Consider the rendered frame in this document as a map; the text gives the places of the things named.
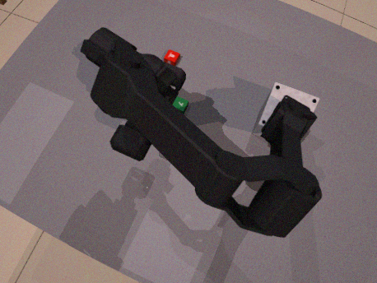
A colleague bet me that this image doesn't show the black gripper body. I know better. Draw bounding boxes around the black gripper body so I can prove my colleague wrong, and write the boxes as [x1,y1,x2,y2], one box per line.
[109,62,186,161]

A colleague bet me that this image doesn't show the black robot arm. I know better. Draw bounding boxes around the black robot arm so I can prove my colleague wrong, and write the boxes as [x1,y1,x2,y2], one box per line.
[81,27,323,238]

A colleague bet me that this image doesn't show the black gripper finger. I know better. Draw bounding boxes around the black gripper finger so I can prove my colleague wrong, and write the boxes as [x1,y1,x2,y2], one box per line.
[125,121,133,128]
[168,88,179,104]

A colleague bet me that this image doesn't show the red block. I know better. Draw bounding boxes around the red block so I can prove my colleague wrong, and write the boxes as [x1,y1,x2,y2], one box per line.
[164,50,180,66]

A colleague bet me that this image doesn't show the green block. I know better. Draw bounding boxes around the green block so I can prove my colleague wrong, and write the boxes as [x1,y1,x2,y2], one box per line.
[173,96,189,114]

